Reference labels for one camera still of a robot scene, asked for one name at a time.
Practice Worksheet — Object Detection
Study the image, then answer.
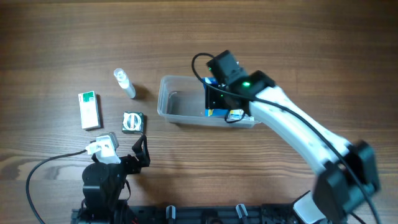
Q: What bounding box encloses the blue VapoDrops lozenge box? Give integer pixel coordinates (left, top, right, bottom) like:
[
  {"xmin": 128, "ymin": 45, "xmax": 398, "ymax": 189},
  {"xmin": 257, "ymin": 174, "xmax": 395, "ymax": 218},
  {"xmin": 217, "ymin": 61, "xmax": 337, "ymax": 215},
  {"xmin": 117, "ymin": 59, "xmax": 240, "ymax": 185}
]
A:
[{"xmin": 203, "ymin": 85, "xmax": 229, "ymax": 118}]

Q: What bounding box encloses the white green Panadol box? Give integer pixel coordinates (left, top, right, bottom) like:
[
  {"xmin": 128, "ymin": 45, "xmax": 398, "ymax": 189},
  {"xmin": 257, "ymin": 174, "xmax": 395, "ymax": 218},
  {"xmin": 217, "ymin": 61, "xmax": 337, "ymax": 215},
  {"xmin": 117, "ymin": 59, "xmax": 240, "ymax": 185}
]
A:
[{"xmin": 78, "ymin": 91, "xmax": 101, "ymax": 130}]

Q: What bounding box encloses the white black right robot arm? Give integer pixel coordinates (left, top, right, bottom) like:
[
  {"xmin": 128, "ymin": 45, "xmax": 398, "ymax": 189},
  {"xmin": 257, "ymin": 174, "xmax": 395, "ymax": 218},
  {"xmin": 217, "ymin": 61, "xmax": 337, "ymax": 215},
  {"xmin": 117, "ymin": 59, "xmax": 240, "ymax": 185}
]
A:
[{"xmin": 206, "ymin": 50, "xmax": 381, "ymax": 223}]

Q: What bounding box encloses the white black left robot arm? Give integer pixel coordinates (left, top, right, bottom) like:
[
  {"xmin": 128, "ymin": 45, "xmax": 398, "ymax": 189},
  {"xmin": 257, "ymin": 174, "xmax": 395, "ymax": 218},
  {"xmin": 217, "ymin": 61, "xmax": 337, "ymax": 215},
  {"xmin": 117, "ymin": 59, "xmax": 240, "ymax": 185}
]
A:
[{"xmin": 82, "ymin": 133, "xmax": 150, "ymax": 223}]

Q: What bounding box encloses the white medicine box in container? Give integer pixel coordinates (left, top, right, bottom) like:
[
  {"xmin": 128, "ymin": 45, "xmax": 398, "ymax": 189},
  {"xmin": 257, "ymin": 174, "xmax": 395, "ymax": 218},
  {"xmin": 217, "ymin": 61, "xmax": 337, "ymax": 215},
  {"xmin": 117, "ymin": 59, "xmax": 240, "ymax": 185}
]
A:
[{"xmin": 225, "ymin": 110, "xmax": 254, "ymax": 123}]

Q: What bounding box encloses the clear plastic container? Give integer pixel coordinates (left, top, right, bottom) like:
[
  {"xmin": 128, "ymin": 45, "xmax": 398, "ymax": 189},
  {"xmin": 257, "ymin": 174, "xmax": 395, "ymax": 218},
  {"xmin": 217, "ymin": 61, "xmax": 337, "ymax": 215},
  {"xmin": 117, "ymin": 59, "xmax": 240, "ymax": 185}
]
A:
[{"xmin": 157, "ymin": 75, "xmax": 259, "ymax": 128}]

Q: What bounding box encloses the green Zam-Buk ointment box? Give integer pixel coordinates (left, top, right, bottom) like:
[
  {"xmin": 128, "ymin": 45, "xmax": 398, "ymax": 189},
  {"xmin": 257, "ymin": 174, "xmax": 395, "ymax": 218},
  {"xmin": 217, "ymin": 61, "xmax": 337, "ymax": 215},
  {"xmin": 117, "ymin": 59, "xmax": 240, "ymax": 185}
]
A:
[{"xmin": 122, "ymin": 111, "xmax": 145, "ymax": 134}]

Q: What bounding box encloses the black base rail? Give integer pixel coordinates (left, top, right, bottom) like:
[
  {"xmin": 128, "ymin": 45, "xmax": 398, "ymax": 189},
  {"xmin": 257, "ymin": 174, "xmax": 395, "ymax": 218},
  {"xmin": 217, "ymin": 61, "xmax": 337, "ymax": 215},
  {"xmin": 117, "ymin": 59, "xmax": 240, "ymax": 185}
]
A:
[{"xmin": 70, "ymin": 203, "xmax": 299, "ymax": 224}]

